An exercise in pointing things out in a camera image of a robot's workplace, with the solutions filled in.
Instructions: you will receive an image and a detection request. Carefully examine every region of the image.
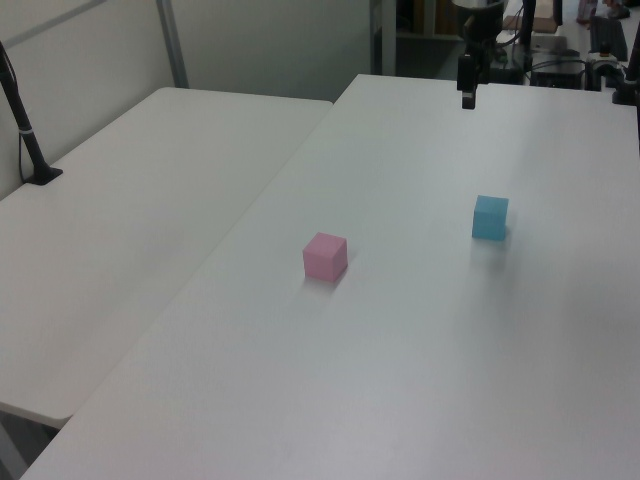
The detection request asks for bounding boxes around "pink cube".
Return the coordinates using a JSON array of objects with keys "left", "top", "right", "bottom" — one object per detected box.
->
[{"left": 301, "top": 231, "right": 349, "bottom": 282}]

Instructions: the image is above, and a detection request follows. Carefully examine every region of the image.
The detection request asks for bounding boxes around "dark metal shelf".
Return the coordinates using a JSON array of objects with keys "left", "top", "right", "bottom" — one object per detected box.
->
[{"left": 369, "top": 0, "right": 467, "bottom": 79}]

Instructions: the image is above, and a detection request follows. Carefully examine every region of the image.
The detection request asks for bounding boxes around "brown cardboard box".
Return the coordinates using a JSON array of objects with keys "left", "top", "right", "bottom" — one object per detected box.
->
[{"left": 502, "top": 13, "right": 559, "bottom": 35}]

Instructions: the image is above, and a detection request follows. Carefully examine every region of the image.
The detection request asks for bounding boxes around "black camera stand pole, white tape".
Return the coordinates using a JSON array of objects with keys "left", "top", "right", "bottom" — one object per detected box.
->
[{"left": 0, "top": 39, "right": 65, "bottom": 187}]

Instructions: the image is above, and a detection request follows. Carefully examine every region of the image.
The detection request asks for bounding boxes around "black equipment box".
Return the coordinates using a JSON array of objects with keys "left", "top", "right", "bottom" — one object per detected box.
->
[{"left": 529, "top": 59, "right": 587, "bottom": 90}]

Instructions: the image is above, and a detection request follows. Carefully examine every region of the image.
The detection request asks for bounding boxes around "black clamp stand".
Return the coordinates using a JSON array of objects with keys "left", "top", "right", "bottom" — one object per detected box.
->
[{"left": 611, "top": 29, "right": 640, "bottom": 107}]

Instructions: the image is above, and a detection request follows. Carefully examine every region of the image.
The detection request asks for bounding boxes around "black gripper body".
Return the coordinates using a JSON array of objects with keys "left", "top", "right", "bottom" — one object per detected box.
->
[{"left": 461, "top": 8, "right": 505, "bottom": 58}]

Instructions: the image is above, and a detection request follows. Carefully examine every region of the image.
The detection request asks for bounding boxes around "blue cube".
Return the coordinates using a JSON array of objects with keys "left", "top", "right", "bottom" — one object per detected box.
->
[{"left": 471, "top": 194, "right": 510, "bottom": 241}]

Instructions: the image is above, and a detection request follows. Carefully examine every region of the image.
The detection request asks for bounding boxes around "black vertical pole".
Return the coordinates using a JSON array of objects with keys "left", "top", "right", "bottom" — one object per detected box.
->
[{"left": 519, "top": 0, "right": 539, "bottom": 49}]

